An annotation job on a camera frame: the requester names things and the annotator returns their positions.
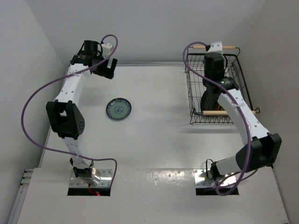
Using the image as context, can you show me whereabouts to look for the glossy black plate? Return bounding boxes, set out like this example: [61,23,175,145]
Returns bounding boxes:
[200,91,220,112]

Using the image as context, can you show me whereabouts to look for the blue floral plate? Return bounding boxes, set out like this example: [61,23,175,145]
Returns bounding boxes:
[106,98,132,121]

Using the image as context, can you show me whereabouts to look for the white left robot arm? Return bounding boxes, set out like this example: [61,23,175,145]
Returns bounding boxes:
[46,40,117,186]

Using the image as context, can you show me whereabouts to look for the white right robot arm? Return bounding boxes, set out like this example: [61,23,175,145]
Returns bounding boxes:
[200,52,282,180]

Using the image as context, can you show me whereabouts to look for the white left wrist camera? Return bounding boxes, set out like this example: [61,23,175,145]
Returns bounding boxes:
[101,43,114,58]

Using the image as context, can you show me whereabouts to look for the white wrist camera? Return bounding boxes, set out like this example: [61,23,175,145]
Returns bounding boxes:
[101,43,114,58]
[207,42,223,54]

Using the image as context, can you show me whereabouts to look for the black wire dish rack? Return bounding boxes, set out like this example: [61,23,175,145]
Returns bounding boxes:
[185,49,260,124]

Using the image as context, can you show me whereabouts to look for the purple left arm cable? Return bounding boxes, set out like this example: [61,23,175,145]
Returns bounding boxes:
[21,34,119,187]

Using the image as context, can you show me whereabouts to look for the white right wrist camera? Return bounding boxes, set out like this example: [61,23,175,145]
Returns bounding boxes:
[207,42,223,54]

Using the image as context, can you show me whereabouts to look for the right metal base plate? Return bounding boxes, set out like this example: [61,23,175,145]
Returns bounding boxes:
[193,168,237,189]

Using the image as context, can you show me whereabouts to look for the metal base plate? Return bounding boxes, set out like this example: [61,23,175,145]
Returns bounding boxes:
[193,168,237,189]
[69,168,113,189]

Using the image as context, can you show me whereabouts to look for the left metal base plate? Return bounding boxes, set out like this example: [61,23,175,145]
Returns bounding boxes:
[69,168,113,189]

